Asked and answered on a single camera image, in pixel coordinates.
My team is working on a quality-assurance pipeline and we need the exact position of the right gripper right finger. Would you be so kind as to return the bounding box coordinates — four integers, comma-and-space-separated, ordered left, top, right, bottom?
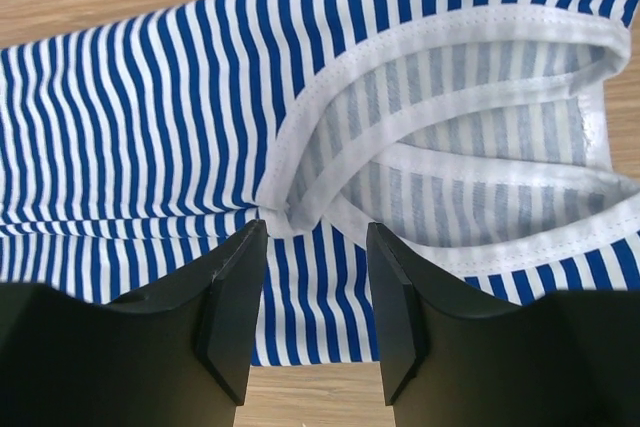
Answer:
366, 223, 639, 426

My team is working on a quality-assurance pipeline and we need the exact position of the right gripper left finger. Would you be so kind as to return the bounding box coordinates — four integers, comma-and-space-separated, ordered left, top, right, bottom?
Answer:
1, 220, 267, 426

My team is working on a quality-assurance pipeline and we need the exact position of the blue white striped tank top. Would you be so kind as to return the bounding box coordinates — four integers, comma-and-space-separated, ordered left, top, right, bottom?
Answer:
1, 0, 639, 366

